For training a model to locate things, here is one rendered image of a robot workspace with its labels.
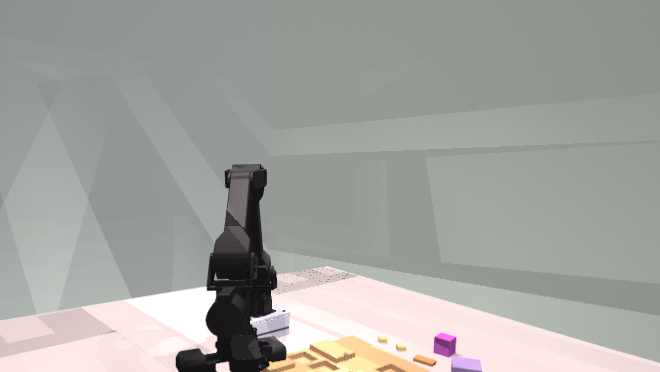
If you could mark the light purple block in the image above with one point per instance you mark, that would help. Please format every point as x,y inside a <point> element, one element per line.
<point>465,364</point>

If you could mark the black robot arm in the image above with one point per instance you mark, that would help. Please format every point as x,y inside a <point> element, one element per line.
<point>239,256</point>

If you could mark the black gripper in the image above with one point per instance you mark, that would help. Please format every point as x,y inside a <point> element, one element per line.
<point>194,361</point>

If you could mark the pink cube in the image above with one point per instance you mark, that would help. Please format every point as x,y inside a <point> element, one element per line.
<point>445,345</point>

